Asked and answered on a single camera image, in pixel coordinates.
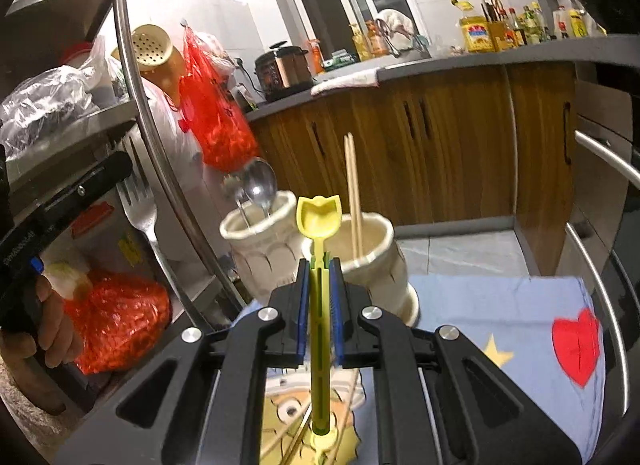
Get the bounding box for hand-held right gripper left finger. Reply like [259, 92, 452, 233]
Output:
[52, 257, 311, 465]

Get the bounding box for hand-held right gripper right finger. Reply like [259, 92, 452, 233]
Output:
[327, 256, 583, 465]

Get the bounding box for silver fork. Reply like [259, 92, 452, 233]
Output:
[222, 172, 251, 226]
[116, 172, 201, 331]

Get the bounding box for cream floral ceramic utensil holder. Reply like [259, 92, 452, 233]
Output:
[219, 189, 422, 328]

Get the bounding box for yellow green training chopstick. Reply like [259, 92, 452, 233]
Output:
[296, 194, 343, 452]

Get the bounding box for silver spoon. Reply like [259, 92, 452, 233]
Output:
[239, 158, 278, 220]

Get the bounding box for person's left hand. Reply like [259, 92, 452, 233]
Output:
[27, 272, 85, 371]

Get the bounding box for pale round vegetable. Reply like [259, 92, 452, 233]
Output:
[42, 260, 91, 301]

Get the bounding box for white container red lid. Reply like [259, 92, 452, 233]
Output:
[50, 195, 166, 296]

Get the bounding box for white plastic bag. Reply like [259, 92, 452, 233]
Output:
[140, 75, 211, 206]

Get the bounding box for clear plastic bag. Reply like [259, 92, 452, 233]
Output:
[0, 65, 101, 156]

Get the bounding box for orange-red produce bag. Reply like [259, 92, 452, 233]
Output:
[65, 270, 173, 376]

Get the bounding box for stainless steel shelf rack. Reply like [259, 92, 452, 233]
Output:
[0, 0, 251, 316]

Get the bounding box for blue cartoon printed cloth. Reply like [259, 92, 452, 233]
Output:
[232, 272, 608, 465]

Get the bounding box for red plastic bag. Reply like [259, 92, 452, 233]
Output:
[179, 25, 261, 171]

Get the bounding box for yellow strainer ladle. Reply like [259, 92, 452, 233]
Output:
[111, 24, 188, 101]

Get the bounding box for wooden kitchen cabinets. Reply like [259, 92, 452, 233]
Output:
[247, 62, 578, 276]

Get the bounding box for electric pressure cooker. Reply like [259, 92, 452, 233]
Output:
[254, 40, 316, 96]

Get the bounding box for white dish cloth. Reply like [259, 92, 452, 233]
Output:
[311, 68, 381, 96]

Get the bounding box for green box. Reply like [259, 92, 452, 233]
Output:
[322, 49, 360, 68]

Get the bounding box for yellow liquid bottle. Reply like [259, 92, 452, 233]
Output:
[350, 22, 371, 61]

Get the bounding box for orange liquid bottle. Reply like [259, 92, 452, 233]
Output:
[367, 20, 388, 57]

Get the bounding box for white rag on faucet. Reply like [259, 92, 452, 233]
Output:
[375, 8, 418, 48]

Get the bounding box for yellow cooking oil bottle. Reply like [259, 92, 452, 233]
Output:
[459, 15, 491, 53]

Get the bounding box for wooden knife block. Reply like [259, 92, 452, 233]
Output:
[480, 0, 508, 51]

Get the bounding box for row of sauce bottles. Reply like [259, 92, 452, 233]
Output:
[505, 1, 551, 46]

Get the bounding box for white plastic jug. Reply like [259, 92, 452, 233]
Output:
[552, 5, 571, 40]

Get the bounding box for yellow squeeze bottle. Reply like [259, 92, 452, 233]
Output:
[567, 9, 588, 38]

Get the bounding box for stainless oven door with handles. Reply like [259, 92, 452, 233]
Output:
[562, 62, 640, 426]

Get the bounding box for black wok with wooden handle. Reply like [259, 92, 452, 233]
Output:
[511, 0, 640, 36]

